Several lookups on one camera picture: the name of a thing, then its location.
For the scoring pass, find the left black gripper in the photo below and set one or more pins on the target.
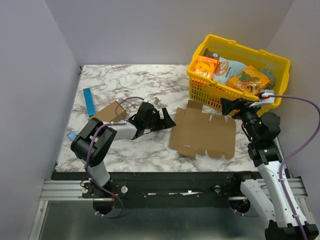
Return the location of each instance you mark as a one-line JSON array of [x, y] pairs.
[[166, 123]]

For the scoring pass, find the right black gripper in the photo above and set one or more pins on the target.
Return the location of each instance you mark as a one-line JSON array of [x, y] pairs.
[[240, 108]]

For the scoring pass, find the brown cardboard box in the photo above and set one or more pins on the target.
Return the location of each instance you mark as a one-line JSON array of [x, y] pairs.
[[200, 133], [109, 114]]

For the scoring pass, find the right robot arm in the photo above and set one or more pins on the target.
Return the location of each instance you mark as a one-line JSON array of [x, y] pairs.
[[282, 216]]

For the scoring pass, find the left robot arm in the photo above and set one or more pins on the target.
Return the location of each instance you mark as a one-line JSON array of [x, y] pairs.
[[93, 142]]

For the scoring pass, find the orange snack box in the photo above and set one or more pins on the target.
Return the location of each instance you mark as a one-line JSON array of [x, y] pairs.
[[205, 66]]

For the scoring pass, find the folded brown cardboard box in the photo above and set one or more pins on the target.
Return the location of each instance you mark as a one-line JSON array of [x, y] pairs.
[[109, 114]]

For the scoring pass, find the long blue box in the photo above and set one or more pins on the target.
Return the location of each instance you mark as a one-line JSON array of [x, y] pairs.
[[89, 102]]

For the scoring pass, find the small blue box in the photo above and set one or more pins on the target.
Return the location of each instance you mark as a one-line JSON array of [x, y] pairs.
[[72, 135]]

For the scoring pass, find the orange gummy candy bag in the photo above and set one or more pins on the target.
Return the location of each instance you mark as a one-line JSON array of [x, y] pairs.
[[249, 81]]

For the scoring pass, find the light blue chips bag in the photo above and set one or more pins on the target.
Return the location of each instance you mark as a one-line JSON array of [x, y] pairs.
[[227, 69]]

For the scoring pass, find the yellow plastic basket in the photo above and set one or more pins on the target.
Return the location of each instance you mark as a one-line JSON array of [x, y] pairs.
[[209, 92]]

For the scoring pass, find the green round sponge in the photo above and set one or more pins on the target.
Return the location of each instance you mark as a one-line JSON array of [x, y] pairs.
[[270, 75]]

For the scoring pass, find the dark snack packet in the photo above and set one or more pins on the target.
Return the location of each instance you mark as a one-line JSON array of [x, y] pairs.
[[210, 54]]

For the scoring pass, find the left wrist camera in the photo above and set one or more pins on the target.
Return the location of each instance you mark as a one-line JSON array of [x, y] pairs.
[[152, 100]]

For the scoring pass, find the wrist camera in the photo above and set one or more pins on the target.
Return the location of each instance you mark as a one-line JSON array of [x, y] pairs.
[[266, 96], [152, 100]]

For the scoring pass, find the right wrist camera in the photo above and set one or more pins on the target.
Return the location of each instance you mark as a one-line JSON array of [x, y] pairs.
[[266, 96]]

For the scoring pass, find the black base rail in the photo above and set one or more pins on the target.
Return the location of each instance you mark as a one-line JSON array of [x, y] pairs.
[[168, 190]]

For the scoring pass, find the aluminium frame rail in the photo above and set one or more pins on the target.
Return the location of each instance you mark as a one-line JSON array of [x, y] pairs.
[[61, 190]]

